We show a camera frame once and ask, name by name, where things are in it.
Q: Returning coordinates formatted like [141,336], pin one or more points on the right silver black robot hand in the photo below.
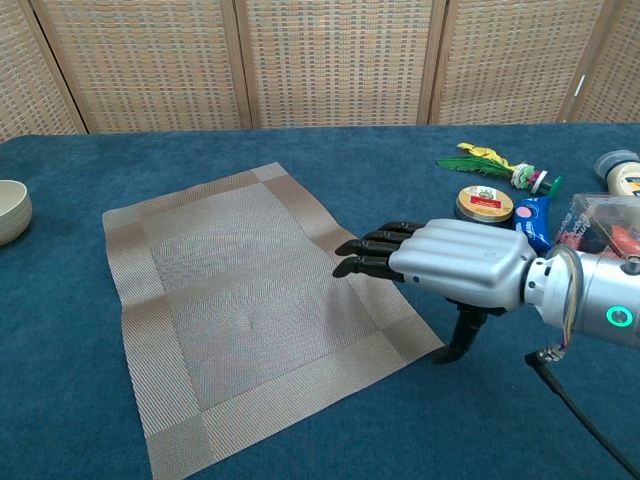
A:
[460,260]

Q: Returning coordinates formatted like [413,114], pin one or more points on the beige woven placemat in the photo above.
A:
[240,300]

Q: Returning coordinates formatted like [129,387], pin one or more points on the white bowl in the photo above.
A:
[12,210]

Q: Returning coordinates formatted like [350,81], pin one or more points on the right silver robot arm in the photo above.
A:
[600,290]

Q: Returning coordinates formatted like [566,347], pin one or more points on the round yellow tin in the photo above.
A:
[484,202]

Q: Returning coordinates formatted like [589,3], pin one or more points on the blue cookie packet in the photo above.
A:
[535,220]

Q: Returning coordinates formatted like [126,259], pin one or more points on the colourful feather shuttlecock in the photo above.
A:
[480,165]

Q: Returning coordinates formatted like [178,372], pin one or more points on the clear box with red toys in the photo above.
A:
[600,220]

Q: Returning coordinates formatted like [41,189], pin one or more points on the mayonnaise squeeze bottle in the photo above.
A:
[622,175]

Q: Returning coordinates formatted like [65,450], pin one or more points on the woven wooden folding screen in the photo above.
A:
[325,60]

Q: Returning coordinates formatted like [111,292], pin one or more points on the blue table cloth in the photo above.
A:
[150,150]

